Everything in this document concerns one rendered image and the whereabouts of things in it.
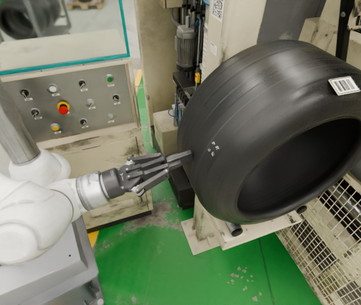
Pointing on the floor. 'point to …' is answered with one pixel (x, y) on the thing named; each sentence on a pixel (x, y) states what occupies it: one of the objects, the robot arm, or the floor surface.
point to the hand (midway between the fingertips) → (179, 159)
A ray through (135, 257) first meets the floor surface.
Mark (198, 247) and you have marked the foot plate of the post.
